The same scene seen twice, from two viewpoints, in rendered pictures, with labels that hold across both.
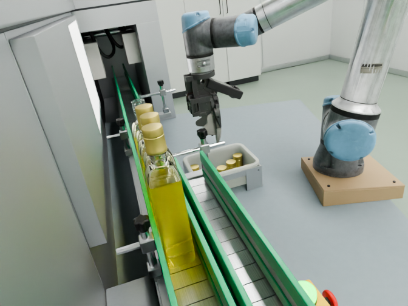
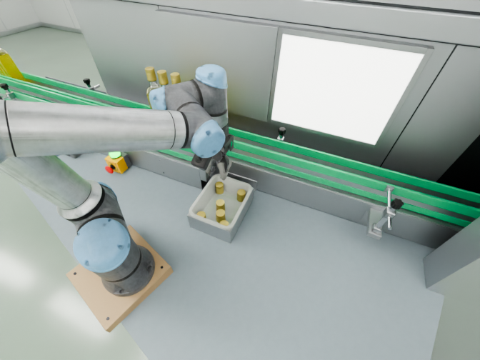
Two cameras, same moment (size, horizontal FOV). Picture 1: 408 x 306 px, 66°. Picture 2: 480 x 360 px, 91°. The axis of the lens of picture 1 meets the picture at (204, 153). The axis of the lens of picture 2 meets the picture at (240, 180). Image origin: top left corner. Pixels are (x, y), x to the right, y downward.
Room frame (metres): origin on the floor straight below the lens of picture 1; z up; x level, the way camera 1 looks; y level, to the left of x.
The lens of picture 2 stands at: (1.29, -0.45, 1.53)
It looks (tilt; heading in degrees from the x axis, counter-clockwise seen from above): 47 degrees down; 126
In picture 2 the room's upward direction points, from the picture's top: 2 degrees clockwise
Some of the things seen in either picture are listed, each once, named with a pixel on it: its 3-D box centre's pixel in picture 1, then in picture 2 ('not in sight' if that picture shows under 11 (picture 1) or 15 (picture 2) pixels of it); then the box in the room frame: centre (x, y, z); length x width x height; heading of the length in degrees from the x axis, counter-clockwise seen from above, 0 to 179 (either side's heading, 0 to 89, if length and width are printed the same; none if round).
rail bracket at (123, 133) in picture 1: (118, 138); (281, 139); (0.97, 0.27, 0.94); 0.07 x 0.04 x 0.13; 104
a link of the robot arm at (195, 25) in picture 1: (198, 34); (211, 91); (0.89, -0.03, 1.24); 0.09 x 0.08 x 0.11; 70
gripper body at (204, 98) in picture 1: (202, 93); (217, 138); (0.89, -0.02, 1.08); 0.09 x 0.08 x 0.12; 101
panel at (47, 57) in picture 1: (79, 88); (268, 78); (0.86, 0.31, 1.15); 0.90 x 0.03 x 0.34; 14
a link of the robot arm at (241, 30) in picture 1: (235, 31); (178, 104); (0.87, -0.13, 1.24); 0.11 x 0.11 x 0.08; 70
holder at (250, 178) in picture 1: (214, 175); (225, 201); (0.91, -0.02, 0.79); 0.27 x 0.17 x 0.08; 104
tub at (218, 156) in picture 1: (221, 170); (222, 205); (0.92, -0.05, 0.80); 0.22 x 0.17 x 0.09; 104
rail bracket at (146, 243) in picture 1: (137, 251); not in sight; (0.44, 0.14, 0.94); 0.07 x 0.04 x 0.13; 104
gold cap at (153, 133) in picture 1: (154, 138); (151, 73); (0.47, 0.08, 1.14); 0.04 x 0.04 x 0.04
